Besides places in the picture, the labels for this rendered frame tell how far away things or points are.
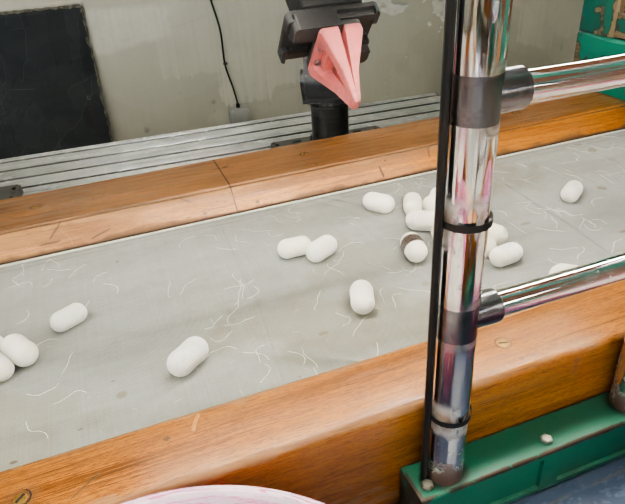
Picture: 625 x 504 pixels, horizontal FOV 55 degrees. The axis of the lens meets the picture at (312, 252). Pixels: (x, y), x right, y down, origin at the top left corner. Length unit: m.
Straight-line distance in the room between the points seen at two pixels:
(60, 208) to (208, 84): 1.95
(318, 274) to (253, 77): 2.12
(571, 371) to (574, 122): 0.50
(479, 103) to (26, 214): 0.54
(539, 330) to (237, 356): 0.22
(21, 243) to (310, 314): 0.32
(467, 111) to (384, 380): 0.20
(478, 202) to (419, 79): 2.63
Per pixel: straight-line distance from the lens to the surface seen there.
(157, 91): 2.59
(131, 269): 0.60
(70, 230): 0.67
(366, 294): 0.49
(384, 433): 0.39
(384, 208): 0.64
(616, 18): 1.00
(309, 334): 0.48
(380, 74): 2.81
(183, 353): 0.45
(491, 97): 0.27
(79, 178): 1.05
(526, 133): 0.84
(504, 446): 0.44
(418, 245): 0.55
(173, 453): 0.38
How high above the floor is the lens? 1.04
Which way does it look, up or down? 31 degrees down
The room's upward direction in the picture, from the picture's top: 4 degrees counter-clockwise
